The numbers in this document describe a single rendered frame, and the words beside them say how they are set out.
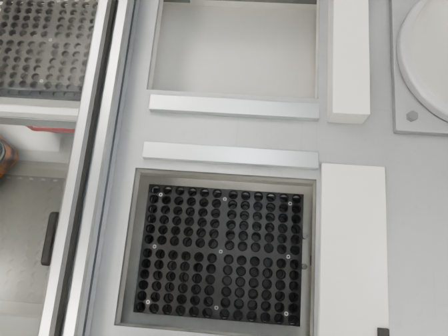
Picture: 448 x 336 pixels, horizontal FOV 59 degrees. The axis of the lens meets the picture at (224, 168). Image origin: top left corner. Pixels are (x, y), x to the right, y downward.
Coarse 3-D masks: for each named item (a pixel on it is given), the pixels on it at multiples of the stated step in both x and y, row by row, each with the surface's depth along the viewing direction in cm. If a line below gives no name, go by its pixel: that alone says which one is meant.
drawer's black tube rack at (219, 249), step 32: (192, 192) 60; (224, 192) 57; (256, 192) 57; (160, 224) 56; (192, 224) 59; (224, 224) 56; (256, 224) 58; (288, 224) 55; (160, 256) 58; (192, 256) 55; (224, 256) 54; (256, 256) 54; (288, 256) 54; (160, 288) 54; (192, 288) 56; (224, 288) 57; (256, 288) 53; (288, 288) 53; (256, 320) 52; (288, 320) 52
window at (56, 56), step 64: (0, 0) 30; (64, 0) 40; (0, 64) 31; (64, 64) 41; (0, 128) 31; (64, 128) 42; (0, 192) 32; (64, 192) 43; (0, 256) 32; (64, 256) 44; (0, 320) 33
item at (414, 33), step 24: (408, 0) 57; (432, 0) 48; (408, 24) 54; (432, 24) 47; (408, 48) 53; (432, 48) 48; (408, 72) 52; (432, 72) 49; (408, 96) 53; (432, 96) 51; (408, 120) 52; (432, 120) 52
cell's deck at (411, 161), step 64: (320, 0) 59; (384, 0) 58; (320, 64) 56; (384, 64) 56; (128, 128) 55; (192, 128) 55; (256, 128) 54; (320, 128) 54; (384, 128) 53; (128, 192) 53; (128, 256) 53
